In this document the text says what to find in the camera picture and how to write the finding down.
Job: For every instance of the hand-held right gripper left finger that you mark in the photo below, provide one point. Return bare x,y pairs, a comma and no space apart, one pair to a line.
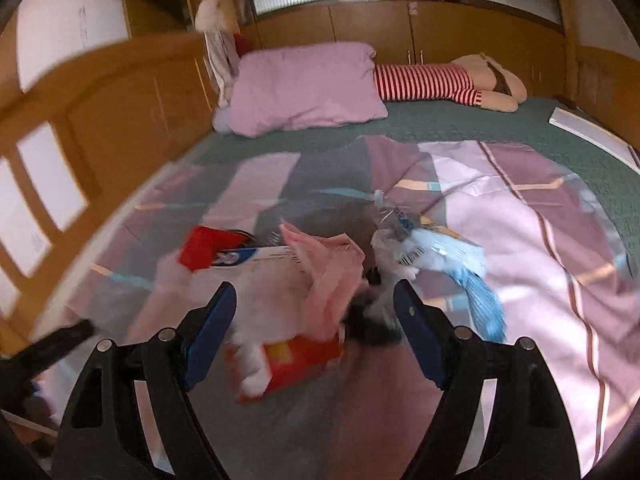
210,332

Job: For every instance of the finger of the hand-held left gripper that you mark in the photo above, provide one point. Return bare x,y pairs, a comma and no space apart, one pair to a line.
62,340

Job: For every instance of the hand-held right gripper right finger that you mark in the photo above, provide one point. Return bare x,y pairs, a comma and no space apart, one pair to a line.
421,342

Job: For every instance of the blue and white medicine box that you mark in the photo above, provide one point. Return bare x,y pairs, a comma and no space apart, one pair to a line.
270,280

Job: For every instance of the red packet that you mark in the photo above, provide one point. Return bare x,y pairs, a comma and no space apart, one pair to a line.
207,250

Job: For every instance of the blue and white wrapper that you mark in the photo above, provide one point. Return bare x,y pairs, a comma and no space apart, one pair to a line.
450,260

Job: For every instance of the red yellow snack bag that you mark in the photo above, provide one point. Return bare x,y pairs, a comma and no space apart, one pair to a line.
300,365

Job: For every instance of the pink plastic bag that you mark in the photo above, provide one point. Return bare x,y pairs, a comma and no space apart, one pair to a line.
330,280

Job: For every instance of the black crumpled bag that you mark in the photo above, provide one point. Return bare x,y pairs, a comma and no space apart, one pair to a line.
372,322

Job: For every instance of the crumpled white tissue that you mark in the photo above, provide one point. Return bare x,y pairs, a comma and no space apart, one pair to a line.
255,370

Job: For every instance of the pink patchwork blanket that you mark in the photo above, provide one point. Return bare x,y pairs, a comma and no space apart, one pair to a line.
500,240

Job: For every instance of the wooden bed headboard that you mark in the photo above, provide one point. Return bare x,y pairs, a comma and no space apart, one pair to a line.
115,125

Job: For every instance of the green bed sheet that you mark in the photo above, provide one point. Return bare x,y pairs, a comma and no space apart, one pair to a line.
450,120

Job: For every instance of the red striped plush doll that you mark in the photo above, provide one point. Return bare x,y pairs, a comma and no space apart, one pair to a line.
425,82

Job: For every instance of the pink pillow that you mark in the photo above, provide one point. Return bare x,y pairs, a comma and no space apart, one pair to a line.
305,90

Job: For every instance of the white flat board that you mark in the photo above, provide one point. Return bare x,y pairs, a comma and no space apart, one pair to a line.
595,132

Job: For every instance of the white hanging cloth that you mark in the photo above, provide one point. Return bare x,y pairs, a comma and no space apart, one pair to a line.
215,25

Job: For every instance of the wooden wall cabinets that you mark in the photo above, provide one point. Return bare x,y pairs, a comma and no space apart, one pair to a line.
370,27

